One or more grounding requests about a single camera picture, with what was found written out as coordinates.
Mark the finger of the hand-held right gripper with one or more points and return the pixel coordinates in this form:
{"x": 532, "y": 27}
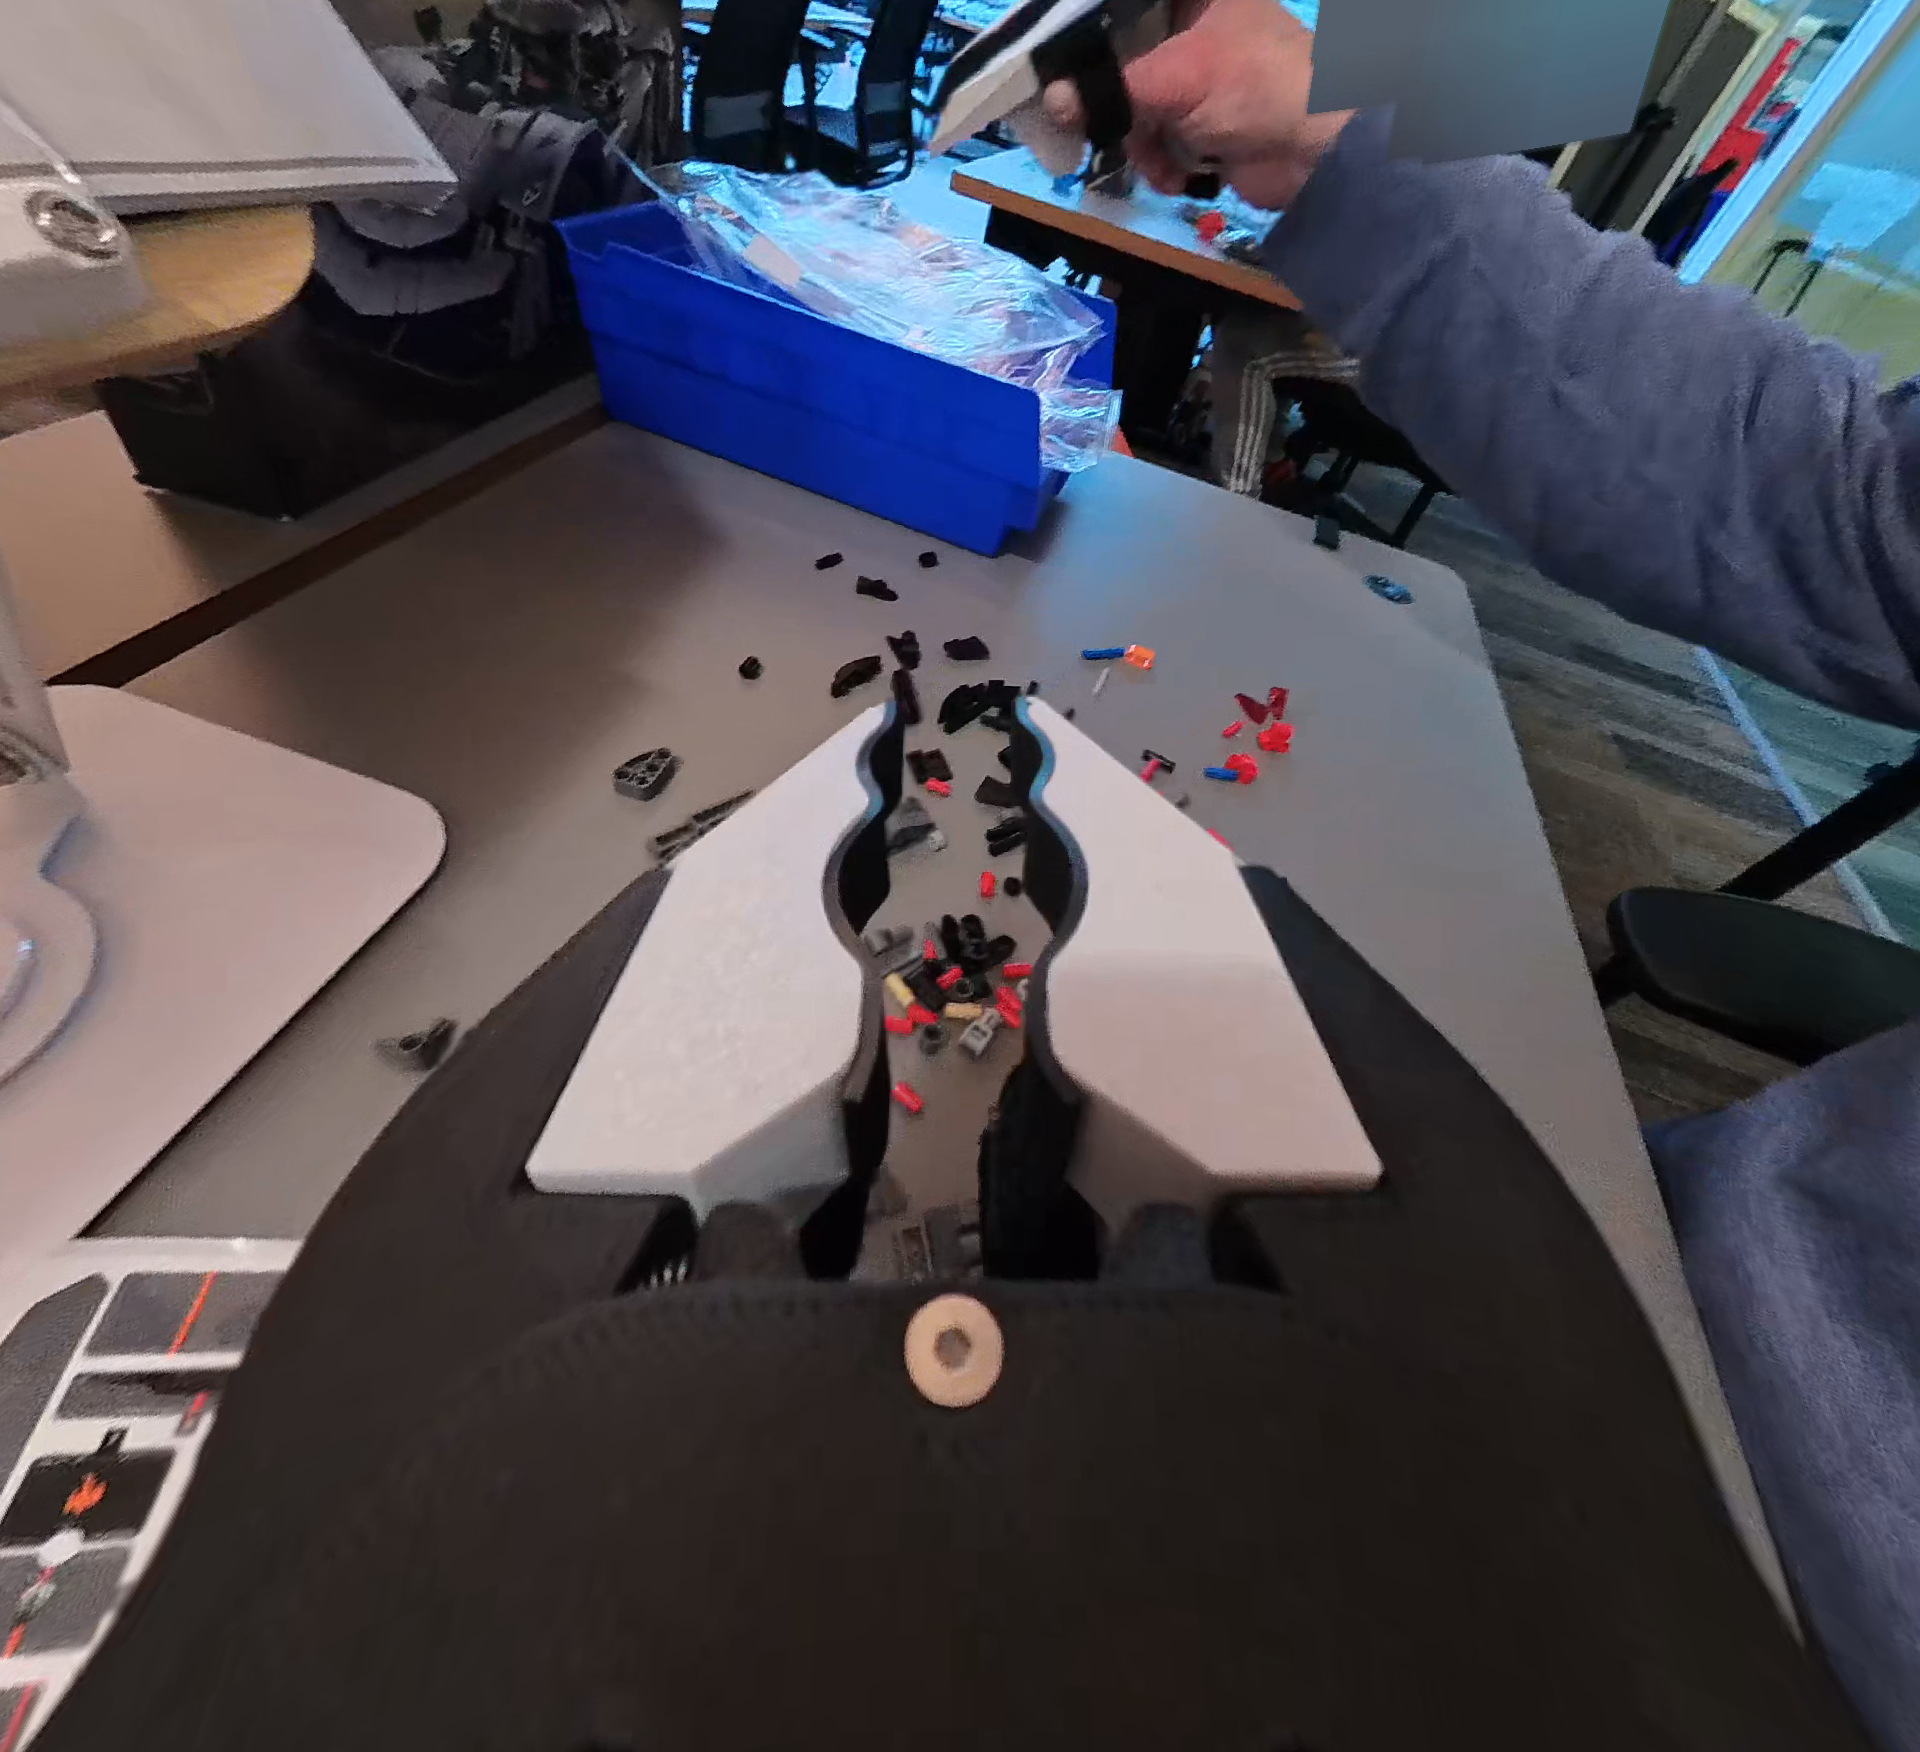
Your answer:
{"x": 997, "y": 78}

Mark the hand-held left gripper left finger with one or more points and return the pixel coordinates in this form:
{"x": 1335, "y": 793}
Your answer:
{"x": 721, "y": 1016}

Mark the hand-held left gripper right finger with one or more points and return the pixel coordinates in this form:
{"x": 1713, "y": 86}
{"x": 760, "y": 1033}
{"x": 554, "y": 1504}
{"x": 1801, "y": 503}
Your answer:
{"x": 1185, "y": 1016}

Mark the lego sticker sheet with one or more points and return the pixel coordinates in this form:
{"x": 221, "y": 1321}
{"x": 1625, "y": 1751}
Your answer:
{"x": 89, "y": 1332}

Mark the person's right forearm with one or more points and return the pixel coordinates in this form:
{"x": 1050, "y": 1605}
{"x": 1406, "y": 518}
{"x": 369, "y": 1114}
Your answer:
{"x": 1575, "y": 401}

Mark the short dark grey lego beam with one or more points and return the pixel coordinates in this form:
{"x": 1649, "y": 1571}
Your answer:
{"x": 703, "y": 823}

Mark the dark grey lego block assembly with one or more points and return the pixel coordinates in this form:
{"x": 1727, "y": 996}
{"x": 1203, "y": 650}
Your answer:
{"x": 913, "y": 829}

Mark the cluster of red lego pieces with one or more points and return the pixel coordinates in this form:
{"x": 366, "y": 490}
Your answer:
{"x": 1275, "y": 735}

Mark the scatter of black lego pieces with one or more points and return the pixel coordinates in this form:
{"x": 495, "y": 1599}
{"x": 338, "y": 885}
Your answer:
{"x": 973, "y": 705}

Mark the person's right hand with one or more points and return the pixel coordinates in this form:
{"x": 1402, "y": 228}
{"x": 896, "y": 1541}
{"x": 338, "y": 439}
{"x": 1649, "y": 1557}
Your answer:
{"x": 1230, "y": 102}

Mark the wooden office table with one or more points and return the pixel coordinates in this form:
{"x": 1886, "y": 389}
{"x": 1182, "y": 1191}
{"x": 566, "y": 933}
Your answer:
{"x": 1036, "y": 192}

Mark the clear plastic bags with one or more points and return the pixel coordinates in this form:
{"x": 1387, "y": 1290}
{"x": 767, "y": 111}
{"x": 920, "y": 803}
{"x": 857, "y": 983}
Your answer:
{"x": 901, "y": 267}

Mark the grey rounded beam with holes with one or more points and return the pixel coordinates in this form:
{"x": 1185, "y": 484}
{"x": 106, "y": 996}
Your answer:
{"x": 645, "y": 775}

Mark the small grey angle connector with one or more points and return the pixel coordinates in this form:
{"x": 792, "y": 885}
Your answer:
{"x": 421, "y": 1045}

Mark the blue pin with orange stud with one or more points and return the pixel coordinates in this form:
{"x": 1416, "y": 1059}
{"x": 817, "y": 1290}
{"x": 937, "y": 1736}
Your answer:
{"x": 1137, "y": 656}

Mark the blue plastic bin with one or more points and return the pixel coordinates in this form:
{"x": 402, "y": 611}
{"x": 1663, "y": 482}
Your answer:
{"x": 782, "y": 401}

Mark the dark striped garment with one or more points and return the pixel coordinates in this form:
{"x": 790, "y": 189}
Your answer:
{"x": 1275, "y": 401}

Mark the small blue round piece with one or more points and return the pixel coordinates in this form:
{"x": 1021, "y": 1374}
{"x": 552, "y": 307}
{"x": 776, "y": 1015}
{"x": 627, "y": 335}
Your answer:
{"x": 1388, "y": 589}

